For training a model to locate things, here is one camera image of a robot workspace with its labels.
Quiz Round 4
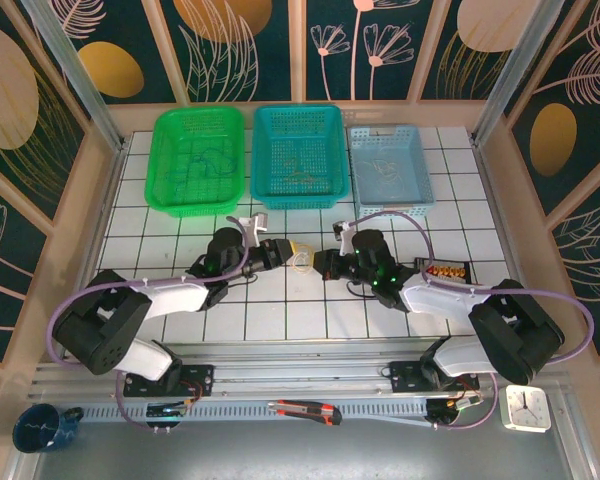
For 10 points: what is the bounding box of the aluminium frame post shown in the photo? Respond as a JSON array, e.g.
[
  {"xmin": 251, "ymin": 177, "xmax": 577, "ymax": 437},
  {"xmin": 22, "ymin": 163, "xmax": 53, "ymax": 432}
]
[
  {"xmin": 19, "ymin": 0, "xmax": 131, "ymax": 151},
  {"xmin": 470, "ymin": 0, "xmax": 577, "ymax": 147}
]

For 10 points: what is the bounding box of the aluminium mounting rail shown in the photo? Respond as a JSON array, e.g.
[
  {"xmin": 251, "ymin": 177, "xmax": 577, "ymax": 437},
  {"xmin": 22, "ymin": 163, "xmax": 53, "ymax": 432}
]
[{"xmin": 29, "ymin": 342, "xmax": 566, "ymax": 401}]

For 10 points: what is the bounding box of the teal plastic basket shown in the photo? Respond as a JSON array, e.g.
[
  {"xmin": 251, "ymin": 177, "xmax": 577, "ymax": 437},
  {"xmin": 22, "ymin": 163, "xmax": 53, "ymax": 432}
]
[{"xmin": 249, "ymin": 103, "xmax": 352, "ymax": 210}]

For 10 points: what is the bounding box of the thin white cable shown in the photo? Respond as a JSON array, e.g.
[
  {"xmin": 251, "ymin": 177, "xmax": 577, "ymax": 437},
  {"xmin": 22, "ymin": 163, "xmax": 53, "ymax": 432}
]
[
  {"xmin": 290, "ymin": 243, "xmax": 316, "ymax": 267},
  {"xmin": 367, "ymin": 158, "xmax": 399, "ymax": 181},
  {"xmin": 374, "ymin": 172, "xmax": 412, "ymax": 195}
]

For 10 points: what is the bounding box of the light blue plastic basket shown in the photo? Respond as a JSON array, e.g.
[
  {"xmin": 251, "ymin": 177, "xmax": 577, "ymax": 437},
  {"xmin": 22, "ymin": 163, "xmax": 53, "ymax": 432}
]
[{"xmin": 348, "ymin": 123, "xmax": 437, "ymax": 219}]

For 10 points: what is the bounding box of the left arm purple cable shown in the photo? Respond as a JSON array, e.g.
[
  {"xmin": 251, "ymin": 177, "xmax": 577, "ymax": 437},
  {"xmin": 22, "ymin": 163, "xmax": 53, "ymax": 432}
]
[{"xmin": 48, "ymin": 215, "xmax": 261, "ymax": 432}]

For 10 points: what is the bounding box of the aluminium side rail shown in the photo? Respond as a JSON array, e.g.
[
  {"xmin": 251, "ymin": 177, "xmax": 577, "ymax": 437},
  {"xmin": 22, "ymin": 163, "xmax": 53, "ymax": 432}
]
[
  {"xmin": 79, "ymin": 142, "xmax": 130, "ymax": 301},
  {"xmin": 472, "ymin": 142, "xmax": 549, "ymax": 354}
]

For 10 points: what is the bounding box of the small black circuit board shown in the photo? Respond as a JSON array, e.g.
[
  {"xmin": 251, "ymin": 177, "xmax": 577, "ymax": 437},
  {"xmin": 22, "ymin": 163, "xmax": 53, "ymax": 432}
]
[
  {"xmin": 427, "ymin": 392, "xmax": 484, "ymax": 426},
  {"xmin": 146, "ymin": 399, "xmax": 201, "ymax": 422}
]

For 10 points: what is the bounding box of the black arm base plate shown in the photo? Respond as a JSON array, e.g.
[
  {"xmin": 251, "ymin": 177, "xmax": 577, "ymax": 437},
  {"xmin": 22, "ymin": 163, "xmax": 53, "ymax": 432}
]
[
  {"xmin": 388, "ymin": 360, "xmax": 481, "ymax": 395},
  {"xmin": 123, "ymin": 363, "xmax": 215, "ymax": 399}
]

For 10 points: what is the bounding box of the green plastic basket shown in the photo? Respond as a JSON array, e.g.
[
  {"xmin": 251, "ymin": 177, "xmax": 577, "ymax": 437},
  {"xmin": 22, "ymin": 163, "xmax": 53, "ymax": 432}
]
[{"xmin": 144, "ymin": 106, "xmax": 245, "ymax": 219}]

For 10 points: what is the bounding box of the white square clock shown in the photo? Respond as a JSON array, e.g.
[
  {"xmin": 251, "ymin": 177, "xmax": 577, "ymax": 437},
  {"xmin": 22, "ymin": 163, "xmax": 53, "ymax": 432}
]
[{"xmin": 498, "ymin": 384, "xmax": 552, "ymax": 434}]

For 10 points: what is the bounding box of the grey slotted cable duct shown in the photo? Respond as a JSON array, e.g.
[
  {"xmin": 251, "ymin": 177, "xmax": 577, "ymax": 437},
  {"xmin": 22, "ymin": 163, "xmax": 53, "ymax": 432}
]
[{"xmin": 82, "ymin": 399, "xmax": 431, "ymax": 422}]

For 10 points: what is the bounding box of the dark blue mug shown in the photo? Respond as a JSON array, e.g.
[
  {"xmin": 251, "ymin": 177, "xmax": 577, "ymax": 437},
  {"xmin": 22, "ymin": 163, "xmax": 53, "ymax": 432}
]
[{"xmin": 12, "ymin": 403, "xmax": 85, "ymax": 454}]

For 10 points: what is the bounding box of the red black utility knife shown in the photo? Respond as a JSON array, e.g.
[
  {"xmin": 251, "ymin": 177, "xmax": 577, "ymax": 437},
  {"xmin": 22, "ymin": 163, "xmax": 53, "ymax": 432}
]
[{"xmin": 267, "ymin": 398, "xmax": 343, "ymax": 427}]

